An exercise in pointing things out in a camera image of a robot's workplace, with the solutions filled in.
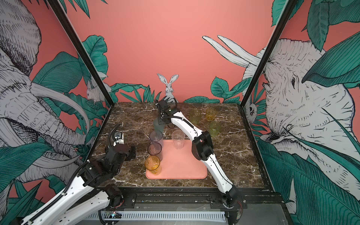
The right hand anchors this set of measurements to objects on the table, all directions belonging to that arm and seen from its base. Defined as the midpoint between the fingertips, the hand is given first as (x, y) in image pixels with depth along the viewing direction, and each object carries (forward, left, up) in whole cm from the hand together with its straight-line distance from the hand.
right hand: (160, 118), depth 95 cm
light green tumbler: (+11, -25, -9) cm, 29 cm away
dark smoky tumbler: (-20, +1, -6) cm, 21 cm away
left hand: (-24, +14, +8) cm, 29 cm away
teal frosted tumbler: (-1, +3, -8) cm, 9 cm away
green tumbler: (+1, -40, -11) cm, 42 cm away
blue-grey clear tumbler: (-9, +3, -8) cm, 13 cm away
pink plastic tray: (-25, -13, -15) cm, 32 cm away
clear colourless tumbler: (-7, -12, -13) cm, 19 cm away
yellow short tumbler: (+14, -38, -11) cm, 42 cm away
